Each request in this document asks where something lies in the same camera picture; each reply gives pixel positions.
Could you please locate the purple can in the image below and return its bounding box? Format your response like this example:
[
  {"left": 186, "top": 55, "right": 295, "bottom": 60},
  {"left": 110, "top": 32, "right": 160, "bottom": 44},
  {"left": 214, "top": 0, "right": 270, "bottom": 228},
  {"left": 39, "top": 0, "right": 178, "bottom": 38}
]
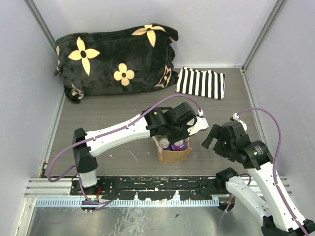
[
  {"left": 171, "top": 139, "right": 187, "bottom": 151},
  {"left": 158, "top": 138, "right": 171, "bottom": 150}
]

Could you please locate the aluminium rail frame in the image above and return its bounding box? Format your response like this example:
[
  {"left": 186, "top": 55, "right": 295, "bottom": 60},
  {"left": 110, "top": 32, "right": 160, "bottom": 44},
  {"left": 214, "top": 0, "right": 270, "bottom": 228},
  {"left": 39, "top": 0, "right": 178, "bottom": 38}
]
[{"left": 24, "top": 177, "right": 293, "bottom": 198}]

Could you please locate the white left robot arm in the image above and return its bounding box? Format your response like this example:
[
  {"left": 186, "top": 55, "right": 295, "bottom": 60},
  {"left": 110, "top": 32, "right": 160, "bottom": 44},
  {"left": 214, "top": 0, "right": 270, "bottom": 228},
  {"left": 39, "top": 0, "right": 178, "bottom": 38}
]
[{"left": 73, "top": 102, "right": 203, "bottom": 195}]

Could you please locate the black floral plush blanket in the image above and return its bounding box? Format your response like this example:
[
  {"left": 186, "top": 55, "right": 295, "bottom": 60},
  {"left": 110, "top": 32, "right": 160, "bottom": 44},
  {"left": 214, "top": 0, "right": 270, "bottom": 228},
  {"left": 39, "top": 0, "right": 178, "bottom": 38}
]
[{"left": 54, "top": 24, "right": 179, "bottom": 103}]

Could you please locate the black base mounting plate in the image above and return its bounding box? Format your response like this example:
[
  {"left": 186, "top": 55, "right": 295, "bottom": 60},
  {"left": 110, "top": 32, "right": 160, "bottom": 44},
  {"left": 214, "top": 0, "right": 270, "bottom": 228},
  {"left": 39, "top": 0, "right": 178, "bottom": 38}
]
[{"left": 70, "top": 176, "right": 229, "bottom": 201}]

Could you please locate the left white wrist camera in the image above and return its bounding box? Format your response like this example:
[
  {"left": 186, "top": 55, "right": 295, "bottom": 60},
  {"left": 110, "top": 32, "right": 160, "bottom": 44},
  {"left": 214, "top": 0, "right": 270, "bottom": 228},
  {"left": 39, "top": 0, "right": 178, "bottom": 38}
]
[{"left": 187, "top": 117, "right": 209, "bottom": 136}]

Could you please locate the burlap canvas tote bag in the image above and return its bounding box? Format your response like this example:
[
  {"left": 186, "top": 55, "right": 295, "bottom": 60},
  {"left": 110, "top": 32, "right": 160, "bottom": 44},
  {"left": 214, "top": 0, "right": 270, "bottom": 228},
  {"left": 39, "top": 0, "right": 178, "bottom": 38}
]
[{"left": 152, "top": 136, "right": 192, "bottom": 164}]

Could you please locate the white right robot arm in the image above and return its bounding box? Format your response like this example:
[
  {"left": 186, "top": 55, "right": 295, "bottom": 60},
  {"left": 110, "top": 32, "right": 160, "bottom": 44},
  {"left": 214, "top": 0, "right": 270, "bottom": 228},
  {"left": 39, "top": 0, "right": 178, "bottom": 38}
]
[{"left": 202, "top": 120, "right": 315, "bottom": 236}]

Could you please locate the black white striped cloth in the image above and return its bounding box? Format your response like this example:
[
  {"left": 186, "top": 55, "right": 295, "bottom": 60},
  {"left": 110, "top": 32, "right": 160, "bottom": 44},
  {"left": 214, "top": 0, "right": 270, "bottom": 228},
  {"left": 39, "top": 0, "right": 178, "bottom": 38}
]
[{"left": 175, "top": 67, "right": 226, "bottom": 100}]

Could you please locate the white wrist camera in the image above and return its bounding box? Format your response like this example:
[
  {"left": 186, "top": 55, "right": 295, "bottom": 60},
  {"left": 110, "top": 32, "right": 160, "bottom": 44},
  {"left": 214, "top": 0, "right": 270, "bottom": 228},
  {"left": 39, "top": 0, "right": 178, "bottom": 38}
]
[
  {"left": 187, "top": 117, "right": 209, "bottom": 136},
  {"left": 231, "top": 113, "right": 248, "bottom": 131}
]

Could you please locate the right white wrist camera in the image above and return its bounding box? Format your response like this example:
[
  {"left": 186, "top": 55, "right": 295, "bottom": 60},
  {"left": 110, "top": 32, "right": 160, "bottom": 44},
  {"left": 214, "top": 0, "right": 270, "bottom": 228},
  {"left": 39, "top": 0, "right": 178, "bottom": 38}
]
[{"left": 231, "top": 113, "right": 248, "bottom": 131}]

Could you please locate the white slotted cable duct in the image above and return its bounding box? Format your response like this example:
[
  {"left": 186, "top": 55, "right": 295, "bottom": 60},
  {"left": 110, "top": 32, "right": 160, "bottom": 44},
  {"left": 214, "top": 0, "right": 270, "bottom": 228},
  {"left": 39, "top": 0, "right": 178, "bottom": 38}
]
[{"left": 34, "top": 197, "right": 220, "bottom": 207}]

